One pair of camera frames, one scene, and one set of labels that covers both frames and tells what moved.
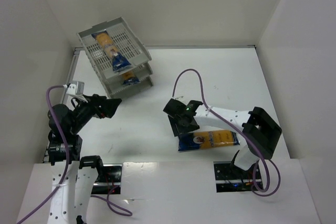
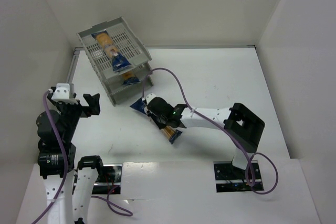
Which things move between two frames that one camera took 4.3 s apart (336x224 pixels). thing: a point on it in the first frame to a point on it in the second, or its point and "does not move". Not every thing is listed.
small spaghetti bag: (118, 61) does not move
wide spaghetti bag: (192, 140) to (171, 134)
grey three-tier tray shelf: (120, 63) does not move
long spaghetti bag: (129, 78) does not move
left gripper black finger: (111, 105) to (94, 107)
